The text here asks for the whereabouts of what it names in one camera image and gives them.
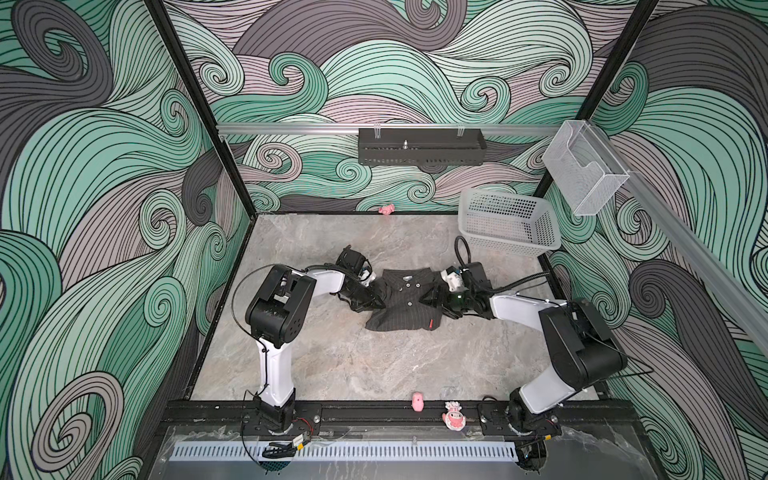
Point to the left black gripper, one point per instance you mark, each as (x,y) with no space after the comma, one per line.
(372,300)

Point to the white plastic mesh basket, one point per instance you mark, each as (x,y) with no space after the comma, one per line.
(508,223)

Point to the small pink pig toy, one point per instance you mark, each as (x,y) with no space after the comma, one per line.
(386,209)

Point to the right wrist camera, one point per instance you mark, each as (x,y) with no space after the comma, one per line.
(454,280)

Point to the dark grey striped shirt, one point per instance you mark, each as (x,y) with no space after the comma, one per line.
(410,301)

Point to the aluminium rear rail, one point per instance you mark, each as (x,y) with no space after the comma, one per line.
(305,128)

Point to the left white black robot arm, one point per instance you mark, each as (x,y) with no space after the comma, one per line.
(277,313)

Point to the aluminium rail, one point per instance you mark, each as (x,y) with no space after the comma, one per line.
(305,128)
(707,192)

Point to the pink white doll figure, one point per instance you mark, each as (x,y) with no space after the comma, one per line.
(453,418)

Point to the small pink front toy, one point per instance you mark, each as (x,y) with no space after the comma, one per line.
(417,401)

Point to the white slotted cable duct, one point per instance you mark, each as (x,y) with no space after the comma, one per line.
(429,451)

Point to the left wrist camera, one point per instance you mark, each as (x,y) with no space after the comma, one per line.
(367,276)

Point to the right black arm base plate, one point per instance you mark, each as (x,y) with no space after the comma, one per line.
(512,419)

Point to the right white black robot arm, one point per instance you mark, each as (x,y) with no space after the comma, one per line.
(581,347)

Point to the clear plastic wall holder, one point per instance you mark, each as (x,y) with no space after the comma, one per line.
(585,166)

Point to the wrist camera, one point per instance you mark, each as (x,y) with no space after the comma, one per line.
(367,276)
(454,280)

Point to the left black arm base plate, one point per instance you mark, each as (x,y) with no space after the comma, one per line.
(266,421)

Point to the black perforated wall shelf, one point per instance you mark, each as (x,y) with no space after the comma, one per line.
(421,148)

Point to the aluminium right rail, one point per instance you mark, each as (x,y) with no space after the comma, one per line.
(707,192)

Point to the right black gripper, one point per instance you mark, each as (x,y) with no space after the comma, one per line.
(441,302)

